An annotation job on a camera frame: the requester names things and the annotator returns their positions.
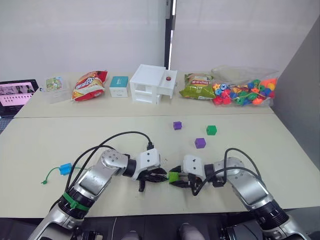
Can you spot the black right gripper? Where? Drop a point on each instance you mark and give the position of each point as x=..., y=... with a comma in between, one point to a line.
x=193, y=183

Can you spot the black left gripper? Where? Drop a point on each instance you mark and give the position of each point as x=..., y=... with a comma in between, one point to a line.
x=143, y=182

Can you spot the lime green block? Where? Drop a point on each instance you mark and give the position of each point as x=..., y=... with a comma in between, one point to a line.
x=173, y=177

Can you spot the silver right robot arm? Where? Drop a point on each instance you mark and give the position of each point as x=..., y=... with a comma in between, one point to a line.
x=250, y=187

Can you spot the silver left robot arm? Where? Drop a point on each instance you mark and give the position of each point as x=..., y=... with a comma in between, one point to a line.
x=95, y=177

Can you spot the clear bag of coloured beads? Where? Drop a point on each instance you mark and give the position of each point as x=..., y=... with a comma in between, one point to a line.
x=246, y=90

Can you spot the purple block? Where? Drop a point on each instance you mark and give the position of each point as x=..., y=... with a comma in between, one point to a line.
x=177, y=125
x=200, y=143

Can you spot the dark rounded shape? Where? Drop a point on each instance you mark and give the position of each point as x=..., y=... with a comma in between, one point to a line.
x=189, y=231

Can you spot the dark green block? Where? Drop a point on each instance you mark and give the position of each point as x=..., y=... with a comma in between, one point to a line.
x=211, y=130

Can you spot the green chips bag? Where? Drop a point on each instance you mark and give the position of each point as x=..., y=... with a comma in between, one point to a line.
x=197, y=87

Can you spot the white drawer cabinet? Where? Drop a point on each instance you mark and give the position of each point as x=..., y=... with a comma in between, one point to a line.
x=150, y=83

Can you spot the blue block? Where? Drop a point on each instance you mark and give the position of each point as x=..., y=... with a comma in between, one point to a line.
x=65, y=168

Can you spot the small red round object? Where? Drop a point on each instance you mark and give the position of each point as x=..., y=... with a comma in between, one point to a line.
x=168, y=78

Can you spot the teal and white box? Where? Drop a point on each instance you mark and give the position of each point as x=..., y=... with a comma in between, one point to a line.
x=119, y=86

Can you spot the red chips bag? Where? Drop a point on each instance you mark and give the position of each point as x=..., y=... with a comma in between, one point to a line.
x=88, y=86

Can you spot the clear box with picture card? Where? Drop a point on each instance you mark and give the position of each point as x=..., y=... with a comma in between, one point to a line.
x=55, y=87

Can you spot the grey partition panel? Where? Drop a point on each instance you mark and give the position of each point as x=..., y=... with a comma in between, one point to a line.
x=300, y=80

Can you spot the black laptop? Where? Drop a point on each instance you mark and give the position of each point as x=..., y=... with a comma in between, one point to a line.
x=16, y=97

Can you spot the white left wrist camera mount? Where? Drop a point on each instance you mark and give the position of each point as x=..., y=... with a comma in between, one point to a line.
x=148, y=160

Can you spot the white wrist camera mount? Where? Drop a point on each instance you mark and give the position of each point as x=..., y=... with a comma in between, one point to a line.
x=148, y=160
x=193, y=163

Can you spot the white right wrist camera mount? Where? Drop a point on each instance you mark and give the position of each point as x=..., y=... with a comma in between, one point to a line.
x=193, y=163

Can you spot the dark vertical door frame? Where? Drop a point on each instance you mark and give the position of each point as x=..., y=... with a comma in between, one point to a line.
x=171, y=32

